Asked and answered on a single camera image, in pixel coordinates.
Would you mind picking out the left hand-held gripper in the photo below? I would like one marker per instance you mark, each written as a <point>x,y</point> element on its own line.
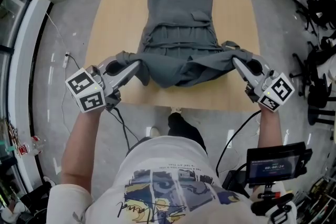
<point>84,89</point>

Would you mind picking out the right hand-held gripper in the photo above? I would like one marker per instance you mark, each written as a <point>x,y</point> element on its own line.
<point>278,91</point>

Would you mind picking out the grey robe garment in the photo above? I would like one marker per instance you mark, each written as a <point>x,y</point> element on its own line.
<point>181,34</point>

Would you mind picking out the person's left forearm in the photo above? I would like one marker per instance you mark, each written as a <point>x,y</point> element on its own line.
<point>78,144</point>

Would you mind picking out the person's right forearm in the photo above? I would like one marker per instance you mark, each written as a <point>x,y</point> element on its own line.
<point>270,128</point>

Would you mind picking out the white power strip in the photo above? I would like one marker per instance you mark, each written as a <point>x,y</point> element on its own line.
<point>66,60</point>

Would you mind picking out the black office chair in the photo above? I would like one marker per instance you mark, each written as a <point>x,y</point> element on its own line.
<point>304,73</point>

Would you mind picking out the white sneaker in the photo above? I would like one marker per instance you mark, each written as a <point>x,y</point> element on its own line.
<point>176,110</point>
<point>155,131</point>

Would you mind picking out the black trousers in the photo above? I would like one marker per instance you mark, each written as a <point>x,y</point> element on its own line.
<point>186,131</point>

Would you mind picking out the black chest monitor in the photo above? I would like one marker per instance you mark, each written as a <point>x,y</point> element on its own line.
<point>275,165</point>

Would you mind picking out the white printed t-shirt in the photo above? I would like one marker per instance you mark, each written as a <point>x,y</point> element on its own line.
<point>162,160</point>

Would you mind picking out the black framed glass partition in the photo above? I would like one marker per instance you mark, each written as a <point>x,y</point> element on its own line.
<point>10,47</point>

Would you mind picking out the clear plastic bottle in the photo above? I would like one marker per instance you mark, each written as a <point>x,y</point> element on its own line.
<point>39,145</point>

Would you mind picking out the black monitor mount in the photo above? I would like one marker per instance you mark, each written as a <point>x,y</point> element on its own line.
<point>270,202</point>

